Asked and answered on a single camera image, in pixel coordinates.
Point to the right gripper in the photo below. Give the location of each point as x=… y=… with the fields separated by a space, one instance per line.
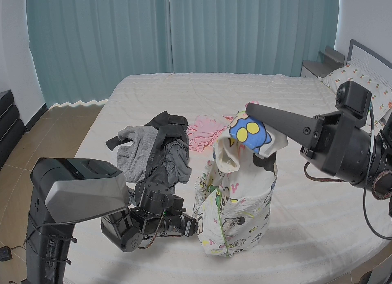
x=343 y=151

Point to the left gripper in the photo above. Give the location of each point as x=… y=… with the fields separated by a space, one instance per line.
x=176 y=224

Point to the white printed pyjama top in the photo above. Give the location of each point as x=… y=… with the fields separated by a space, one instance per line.
x=239 y=203

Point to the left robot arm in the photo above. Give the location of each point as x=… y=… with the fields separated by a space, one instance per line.
x=82 y=190

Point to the pile of clothes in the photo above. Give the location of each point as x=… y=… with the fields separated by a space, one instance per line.
x=147 y=141

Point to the grey bedside table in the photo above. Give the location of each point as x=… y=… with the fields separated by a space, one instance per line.
x=315 y=68

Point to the white printed pillow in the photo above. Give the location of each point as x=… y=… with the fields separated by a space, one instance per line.
x=349 y=77

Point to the bed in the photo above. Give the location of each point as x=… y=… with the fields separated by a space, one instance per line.
x=214 y=92

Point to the pink garment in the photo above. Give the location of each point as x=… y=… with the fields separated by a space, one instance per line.
x=203 y=132

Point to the blue-green curtain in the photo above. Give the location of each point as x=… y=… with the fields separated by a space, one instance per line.
x=92 y=31
x=245 y=25

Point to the black power adapter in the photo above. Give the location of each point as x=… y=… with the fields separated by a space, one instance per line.
x=4 y=253

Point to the black chest of drawers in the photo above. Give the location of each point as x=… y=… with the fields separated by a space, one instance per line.
x=9 y=123

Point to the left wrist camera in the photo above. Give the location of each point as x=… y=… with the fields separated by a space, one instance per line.
x=177 y=204

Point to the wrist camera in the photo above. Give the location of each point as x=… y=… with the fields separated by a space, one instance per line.
x=352 y=99
x=177 y=204

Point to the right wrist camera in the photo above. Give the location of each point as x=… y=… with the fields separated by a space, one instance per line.
x=352 y=99

